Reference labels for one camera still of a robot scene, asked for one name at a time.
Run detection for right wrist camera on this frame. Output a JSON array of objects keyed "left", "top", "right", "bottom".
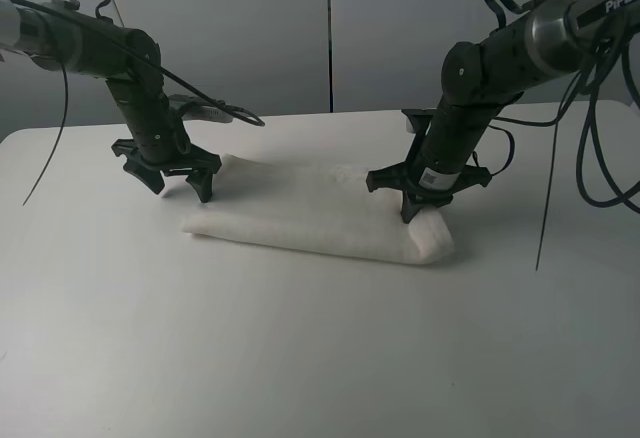
[{"left": 401, "top": 109, "right": 435, "bottom": 134}]

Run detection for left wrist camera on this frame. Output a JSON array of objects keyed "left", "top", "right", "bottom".
[{"left": 168, "top": 94, "right": 233, "bottom": 123}]

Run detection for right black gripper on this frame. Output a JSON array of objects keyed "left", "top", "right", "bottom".
[{"left": 366, "top": 155, "right": 491, "bottom": 224}]

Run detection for right arm black cables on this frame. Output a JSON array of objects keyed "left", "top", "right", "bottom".
[{"left": 478, "top": 0, "right": 640, "bottom": 272}]

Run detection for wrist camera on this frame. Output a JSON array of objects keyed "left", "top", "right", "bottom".
[
  {"left": 401, "top": 109, "right": 435, "bottom": 134},
  {"left": 168, "top": 94, "right": 233, "bottom": 123}
]

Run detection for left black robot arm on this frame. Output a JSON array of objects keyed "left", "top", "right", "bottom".
[{"left": 1, "top": 0, "right": 221, "bottom": 203}]

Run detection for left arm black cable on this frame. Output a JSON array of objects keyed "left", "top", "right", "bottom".
[{"left": 3, "top": 0, "right": 266, "bottom": 207}]

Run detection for white towel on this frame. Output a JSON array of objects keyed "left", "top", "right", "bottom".
[{"left": 182, "top": 155, "right": 455, "bottom": 265}]

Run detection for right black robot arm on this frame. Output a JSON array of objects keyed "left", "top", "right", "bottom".
[{"left": 366, "top": 0, "right": 639, "bottom": 222}]

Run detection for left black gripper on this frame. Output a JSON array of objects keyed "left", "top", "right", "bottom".
[{"left": 111, "top": 132, "right": 221, "bottom": 203}]

